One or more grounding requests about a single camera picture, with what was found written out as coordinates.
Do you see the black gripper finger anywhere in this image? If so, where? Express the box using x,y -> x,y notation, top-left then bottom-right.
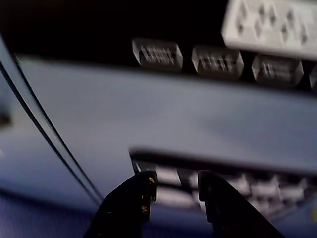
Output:
197,169 -> 286,238
83,170 -> 159,238

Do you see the white power strip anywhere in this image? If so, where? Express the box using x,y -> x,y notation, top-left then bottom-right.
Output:
221,0 -> 317,61

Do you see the black dishwasher rack decal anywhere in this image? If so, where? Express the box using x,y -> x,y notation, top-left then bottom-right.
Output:
128,147 -> 317,225

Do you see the black control panel strip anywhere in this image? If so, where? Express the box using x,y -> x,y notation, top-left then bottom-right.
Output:
0,0 -> 317,96

